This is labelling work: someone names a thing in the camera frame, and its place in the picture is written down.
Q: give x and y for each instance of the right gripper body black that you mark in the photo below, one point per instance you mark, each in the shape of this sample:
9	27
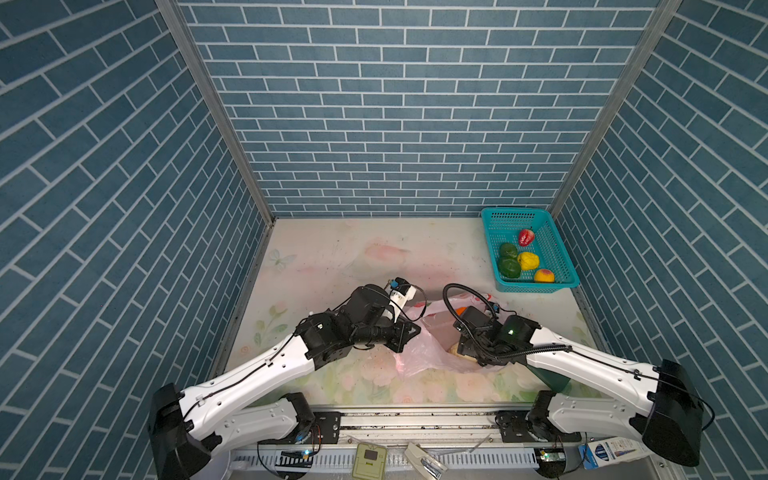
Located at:
476	350

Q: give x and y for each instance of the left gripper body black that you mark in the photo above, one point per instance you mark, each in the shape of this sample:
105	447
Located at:
382	333

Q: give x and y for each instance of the pale peach fruit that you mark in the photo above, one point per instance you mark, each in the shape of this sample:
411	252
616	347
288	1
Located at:
454	350

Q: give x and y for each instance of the pink plastic bag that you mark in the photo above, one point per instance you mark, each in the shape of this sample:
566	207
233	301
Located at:
435	347

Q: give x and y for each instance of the green pepper fruit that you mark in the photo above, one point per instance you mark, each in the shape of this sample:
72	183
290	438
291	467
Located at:
509	268

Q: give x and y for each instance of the peach red yellow fruit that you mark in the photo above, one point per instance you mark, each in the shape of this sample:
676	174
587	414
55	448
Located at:
544	276

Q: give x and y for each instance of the teal plastic basket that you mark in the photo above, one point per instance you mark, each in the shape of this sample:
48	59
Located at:
503	224

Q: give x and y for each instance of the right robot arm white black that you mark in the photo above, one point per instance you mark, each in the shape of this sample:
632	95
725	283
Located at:
655	404

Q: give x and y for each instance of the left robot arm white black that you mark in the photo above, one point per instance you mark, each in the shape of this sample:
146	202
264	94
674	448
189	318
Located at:
188	427

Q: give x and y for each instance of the dark green rectangular block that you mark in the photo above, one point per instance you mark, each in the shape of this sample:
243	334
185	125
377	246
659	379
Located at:
553	381

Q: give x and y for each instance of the silver metal clip tool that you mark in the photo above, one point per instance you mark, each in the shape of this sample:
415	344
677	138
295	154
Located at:
426	465

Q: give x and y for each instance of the green digital timer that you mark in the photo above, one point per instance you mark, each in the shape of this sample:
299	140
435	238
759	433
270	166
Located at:
370	462

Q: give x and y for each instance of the white blue cardboard box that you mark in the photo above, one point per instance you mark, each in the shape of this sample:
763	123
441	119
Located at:
612	451

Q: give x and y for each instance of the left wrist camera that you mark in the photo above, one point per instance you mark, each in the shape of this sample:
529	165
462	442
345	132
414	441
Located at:
401	291

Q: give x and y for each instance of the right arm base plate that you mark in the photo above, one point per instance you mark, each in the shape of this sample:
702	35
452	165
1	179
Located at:
518	426

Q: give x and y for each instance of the aluminium rail frame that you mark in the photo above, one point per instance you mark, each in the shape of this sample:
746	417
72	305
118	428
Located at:
450	424

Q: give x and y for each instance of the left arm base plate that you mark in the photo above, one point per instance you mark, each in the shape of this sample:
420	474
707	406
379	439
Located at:
325	429

